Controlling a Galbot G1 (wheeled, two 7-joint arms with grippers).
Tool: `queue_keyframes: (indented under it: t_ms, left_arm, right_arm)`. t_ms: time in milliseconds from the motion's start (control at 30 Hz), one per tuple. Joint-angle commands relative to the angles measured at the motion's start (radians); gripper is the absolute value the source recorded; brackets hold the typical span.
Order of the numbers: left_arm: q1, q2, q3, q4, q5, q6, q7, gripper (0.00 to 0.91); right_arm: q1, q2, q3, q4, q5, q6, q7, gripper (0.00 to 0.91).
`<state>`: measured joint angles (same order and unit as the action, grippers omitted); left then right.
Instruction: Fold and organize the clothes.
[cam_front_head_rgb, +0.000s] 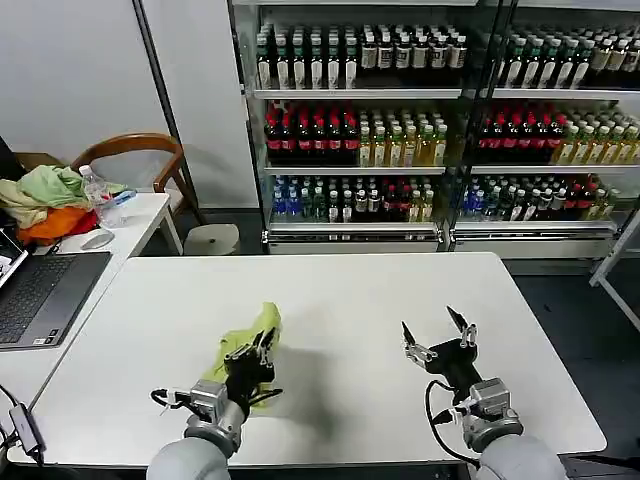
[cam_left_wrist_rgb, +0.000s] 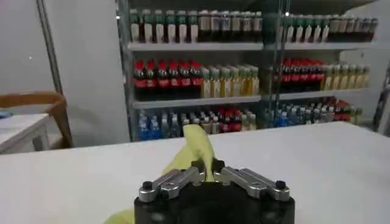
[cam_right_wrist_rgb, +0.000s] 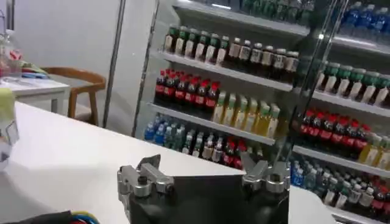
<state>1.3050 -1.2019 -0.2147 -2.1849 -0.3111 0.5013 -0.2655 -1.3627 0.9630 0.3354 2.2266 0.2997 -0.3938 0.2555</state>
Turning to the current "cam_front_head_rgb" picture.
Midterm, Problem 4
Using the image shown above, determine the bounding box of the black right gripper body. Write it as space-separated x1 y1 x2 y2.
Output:
424 336 484 393

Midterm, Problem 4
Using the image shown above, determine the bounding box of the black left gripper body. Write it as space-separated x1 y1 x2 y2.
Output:
222 349 277 417

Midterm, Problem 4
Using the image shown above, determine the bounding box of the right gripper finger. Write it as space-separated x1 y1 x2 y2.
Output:
400 321 439 363
446 305 479 348

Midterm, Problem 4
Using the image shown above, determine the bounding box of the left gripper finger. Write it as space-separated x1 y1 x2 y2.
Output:
256 326 278 364
223 330 267 363

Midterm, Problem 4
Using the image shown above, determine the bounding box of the lime green shirt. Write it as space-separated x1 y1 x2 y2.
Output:
201 300 284 416

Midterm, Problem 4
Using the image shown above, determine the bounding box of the white round stool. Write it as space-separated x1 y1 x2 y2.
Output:
182 222 242 257

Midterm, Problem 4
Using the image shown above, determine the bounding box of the white side desk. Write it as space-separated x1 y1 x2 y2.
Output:
0 191 184 407

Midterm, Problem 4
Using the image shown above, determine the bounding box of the grey computer mouse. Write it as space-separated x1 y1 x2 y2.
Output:
79 230 115 250

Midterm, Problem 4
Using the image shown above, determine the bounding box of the dark grey laptop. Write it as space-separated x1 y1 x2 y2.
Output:
0 225 113 349

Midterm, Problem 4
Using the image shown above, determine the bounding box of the glass shelf with drink bottles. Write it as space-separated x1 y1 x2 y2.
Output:
227 0 491 254
447 0 640 260

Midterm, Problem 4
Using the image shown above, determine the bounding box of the clear plastic water bottle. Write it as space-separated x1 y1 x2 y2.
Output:
77 164 116 229

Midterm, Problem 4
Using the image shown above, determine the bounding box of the brown wooden chair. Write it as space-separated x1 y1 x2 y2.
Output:
69 131 200 225

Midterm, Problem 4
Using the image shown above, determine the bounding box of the pile of coloured clothes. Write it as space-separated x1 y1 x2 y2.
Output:
0 163 127 246

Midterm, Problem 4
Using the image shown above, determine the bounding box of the black slanted pole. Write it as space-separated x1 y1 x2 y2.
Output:
130 0 205 225

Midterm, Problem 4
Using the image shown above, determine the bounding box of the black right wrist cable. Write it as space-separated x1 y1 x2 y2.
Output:
424 378 482 467

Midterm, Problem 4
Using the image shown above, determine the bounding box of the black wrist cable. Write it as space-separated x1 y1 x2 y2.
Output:
424 378 482 467
150 386 284 416

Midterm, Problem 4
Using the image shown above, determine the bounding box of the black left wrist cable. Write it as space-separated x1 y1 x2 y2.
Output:
150 386 284 416

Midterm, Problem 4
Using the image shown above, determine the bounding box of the white metal frame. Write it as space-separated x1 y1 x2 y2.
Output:
587 208 640 331

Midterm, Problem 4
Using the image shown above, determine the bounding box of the grey usb hub with cables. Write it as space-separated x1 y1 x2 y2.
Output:
0 382 50 464

